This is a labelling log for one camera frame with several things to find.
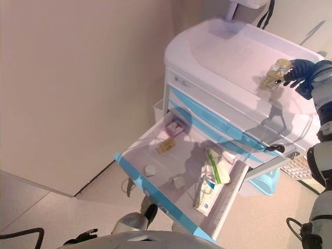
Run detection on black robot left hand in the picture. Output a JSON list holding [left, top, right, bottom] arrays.
[[63, 228, 99, 246]]

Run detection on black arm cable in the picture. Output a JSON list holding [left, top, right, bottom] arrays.
[[286, 217, 312, 249]]

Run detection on white medical cart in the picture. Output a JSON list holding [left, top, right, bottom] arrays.
[[163, 17, 327, 182]]

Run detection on thick black tether cable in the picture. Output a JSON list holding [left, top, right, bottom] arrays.
[[0, 227, 45, 249]]

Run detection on light blue waste bin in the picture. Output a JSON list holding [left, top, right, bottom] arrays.
[[248, 167, 281, 197]]

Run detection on yellow pill blister pack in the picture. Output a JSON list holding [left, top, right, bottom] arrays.
[[157, 138, 176, 154]]

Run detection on purple box red print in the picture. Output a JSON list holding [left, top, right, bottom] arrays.
[[165, 119, 185, 138]]

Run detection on black cart key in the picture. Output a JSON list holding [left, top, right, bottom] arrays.
[[266, 144, 285, 153]]

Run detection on grey robot torso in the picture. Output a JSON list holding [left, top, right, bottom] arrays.
[[49, 230, 216, 249]]

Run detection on black hanging strap loop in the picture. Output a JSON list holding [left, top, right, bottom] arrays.
[[256, 0, 275, 30]]

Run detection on white perforated side basket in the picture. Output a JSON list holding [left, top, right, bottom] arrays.
[[280, 155, 316, 181]]

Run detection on blue white cart drawer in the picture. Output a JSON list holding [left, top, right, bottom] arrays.
[[167, 87, 285, 158], [168, 100, 260, 154], [113, 110, 250, 244]]

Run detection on clear bottle yellow pills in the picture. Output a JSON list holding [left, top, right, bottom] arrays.
[[260, 58, 292, 91]]

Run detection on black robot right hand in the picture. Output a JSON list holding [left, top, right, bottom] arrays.
[[275, 59, 316, 88]]

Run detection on small white side bin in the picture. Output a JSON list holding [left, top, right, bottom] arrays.
[[152, 100, 165, 124]]

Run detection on blue white medicine box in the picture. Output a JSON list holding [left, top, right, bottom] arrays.
[[192, 177, 224, 217]]

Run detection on small white square packet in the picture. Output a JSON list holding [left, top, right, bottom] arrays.
[[171, 176, 187, 190]]

